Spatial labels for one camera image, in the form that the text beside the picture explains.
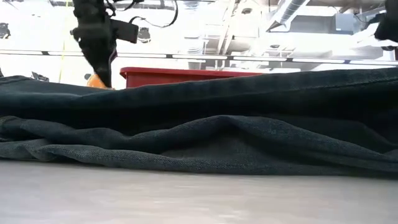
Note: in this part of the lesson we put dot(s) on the red plastic bin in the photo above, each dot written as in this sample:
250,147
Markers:
174,77

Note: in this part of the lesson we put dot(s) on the orange spray bottle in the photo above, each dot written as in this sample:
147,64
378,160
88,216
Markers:
94,82

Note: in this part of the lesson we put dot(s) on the silver ceiling duct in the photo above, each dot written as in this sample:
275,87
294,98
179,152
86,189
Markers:
286,12

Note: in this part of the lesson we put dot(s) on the black ceiling-mounted device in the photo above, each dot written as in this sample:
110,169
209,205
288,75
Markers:
4,31
144,35

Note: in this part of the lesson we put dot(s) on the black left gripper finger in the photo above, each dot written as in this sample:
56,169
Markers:
104,62

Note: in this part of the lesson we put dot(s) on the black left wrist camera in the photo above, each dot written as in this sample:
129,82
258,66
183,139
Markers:
126,31

